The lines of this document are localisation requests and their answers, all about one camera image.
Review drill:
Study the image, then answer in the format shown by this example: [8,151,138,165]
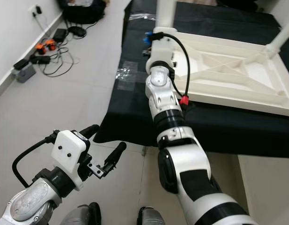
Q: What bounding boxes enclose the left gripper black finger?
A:
[103,142,127,174]
[79,124,101,140]

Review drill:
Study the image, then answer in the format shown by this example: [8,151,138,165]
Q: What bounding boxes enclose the white plastic table leg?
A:
[145,0,178,101]
[265,21,289,59]

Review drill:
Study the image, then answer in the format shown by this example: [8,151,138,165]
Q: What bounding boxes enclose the black table cloth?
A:
[94,0,289,158]

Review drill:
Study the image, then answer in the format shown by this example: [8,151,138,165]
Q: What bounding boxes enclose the grey left robot foot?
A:
[60,202,102,225]

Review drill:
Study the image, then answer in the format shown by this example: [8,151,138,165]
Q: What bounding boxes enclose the grey robot foot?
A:
[60,202,102,225]
[136,206,166,225]

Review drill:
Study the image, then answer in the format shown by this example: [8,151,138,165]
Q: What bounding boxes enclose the grey right robot foot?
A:
[136,206,166,225]

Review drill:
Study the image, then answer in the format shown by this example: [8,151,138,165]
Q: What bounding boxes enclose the black round floor device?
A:
[69,27,88,38]

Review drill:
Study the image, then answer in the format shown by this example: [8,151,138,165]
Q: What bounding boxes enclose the black bag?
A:
[58,0,110,25]

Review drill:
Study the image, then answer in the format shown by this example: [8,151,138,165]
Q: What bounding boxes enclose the black power strip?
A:
[30,56,51,64]

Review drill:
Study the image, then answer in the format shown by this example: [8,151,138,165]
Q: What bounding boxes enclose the grey power brick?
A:
[13,60,36,84]

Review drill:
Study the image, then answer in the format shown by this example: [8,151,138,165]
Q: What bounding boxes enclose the black power adapter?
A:
[53,28,68,42]

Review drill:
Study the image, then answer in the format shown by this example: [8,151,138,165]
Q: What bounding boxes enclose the white plastic table top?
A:
[145,30,289,119]

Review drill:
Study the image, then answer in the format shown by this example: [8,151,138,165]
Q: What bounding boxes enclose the black round stool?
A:
[217,0,259,11]

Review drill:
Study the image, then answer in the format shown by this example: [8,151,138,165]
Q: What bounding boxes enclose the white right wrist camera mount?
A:
[148,28,178,71]

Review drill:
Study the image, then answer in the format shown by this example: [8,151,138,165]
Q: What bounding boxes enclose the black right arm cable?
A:
[151,32,192,107]

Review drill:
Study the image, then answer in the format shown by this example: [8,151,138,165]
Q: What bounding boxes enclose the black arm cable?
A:
[151,32,192,107]
[12,131,60,189]

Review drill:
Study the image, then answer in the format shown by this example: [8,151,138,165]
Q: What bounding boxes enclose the tangled black floor cables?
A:
[32,14,77,78]

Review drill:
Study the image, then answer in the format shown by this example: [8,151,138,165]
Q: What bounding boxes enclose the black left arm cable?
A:
[12,131,60,189]

